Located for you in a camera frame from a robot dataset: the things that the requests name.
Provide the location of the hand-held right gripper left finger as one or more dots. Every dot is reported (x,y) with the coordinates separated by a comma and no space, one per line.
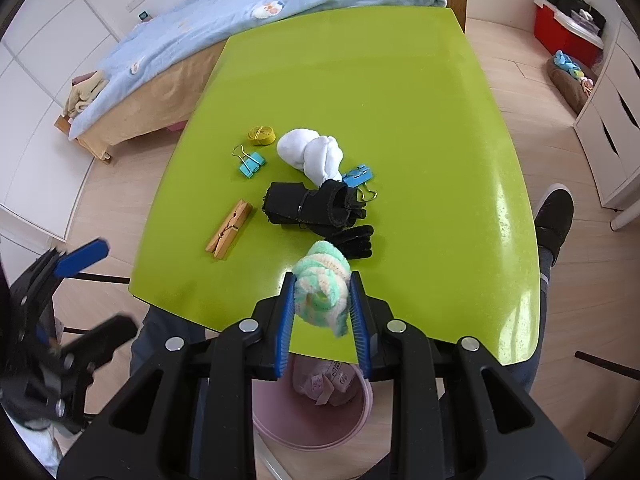
(284,325)

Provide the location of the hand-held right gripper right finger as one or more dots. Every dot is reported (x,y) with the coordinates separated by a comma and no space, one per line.
(360,330)

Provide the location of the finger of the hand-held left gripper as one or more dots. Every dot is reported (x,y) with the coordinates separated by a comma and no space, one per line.
(82,257)
(100,337)

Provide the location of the green white fuzzy sock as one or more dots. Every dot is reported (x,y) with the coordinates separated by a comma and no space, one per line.
(320,285)

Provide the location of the black knit glove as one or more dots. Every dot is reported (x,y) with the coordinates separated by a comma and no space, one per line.
(355,242)

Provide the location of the pink trash bin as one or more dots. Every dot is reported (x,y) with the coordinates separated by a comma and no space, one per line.
(310,430)

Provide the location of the wooden clothespin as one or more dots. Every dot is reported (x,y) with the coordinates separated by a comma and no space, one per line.
(227,232)

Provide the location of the black gloves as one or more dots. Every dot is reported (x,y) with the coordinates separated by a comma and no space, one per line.
(300,205)

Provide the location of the blue binder clip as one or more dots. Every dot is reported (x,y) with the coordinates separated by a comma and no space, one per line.
(250,164)
(359,175)

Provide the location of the yellow tape measure roll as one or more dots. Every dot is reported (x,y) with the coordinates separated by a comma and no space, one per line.
(261,133)

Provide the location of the person's left forearm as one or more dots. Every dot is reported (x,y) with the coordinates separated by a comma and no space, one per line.
(35,447)

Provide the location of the black table leg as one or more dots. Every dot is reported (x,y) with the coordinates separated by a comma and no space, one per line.
(607,362)
(95,277)

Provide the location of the person's left leg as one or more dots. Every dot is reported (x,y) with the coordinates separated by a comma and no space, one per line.
(150,340)

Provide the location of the person's leg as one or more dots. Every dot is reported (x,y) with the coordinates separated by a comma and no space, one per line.
(542,300)
(150,340)

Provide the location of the crumpled white paper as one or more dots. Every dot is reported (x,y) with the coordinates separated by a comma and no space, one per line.
(325,382)

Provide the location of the wooden bed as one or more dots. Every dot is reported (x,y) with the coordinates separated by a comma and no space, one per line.
(145,110)

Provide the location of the folded beige towel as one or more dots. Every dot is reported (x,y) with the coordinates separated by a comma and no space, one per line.
(82,95)

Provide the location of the person's right leg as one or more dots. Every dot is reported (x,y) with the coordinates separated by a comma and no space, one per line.
(542,300)

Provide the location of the white wardrobe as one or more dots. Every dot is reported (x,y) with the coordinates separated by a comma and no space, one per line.
(50,60)

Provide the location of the person's right black shoe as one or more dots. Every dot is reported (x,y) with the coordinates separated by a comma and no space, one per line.
(555,215)

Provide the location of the light blue printed blanket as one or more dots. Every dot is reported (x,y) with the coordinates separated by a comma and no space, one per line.
(200,25)

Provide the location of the white desk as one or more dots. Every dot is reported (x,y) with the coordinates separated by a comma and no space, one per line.
(625,217)

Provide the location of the brown pet bed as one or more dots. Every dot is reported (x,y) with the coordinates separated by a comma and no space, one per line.
(565,87)

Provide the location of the white drawer cabinet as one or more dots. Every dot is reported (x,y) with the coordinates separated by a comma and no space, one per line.
(610,125)

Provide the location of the blue pet toy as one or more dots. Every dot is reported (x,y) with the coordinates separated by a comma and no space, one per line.
(567,62)

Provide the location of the red storage box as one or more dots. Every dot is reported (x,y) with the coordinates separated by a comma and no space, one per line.
(555,30)

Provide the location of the small dark wall device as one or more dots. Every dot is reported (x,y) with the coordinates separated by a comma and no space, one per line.
(144,15)

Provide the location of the white wall socket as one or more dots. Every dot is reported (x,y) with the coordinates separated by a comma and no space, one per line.
(135,2)

